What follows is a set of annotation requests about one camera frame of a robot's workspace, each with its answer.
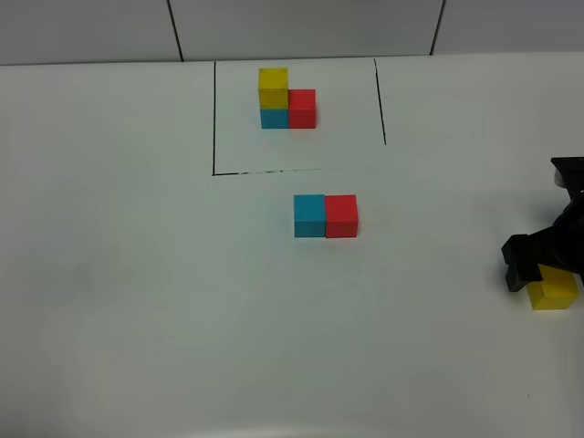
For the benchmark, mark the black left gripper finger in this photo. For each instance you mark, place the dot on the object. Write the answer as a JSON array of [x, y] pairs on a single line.
[[520, 274]]

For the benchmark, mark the blue template block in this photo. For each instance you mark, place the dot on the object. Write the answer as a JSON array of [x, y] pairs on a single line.
[[274, 119]]

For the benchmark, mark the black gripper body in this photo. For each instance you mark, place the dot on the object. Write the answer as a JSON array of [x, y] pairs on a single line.
[[559, 245]]

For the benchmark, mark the red template block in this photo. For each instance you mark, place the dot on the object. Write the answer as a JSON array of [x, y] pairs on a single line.
[[302, 109]]

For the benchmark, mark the yellow template block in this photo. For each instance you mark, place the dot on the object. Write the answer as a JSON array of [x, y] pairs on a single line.
[[273, 88]]

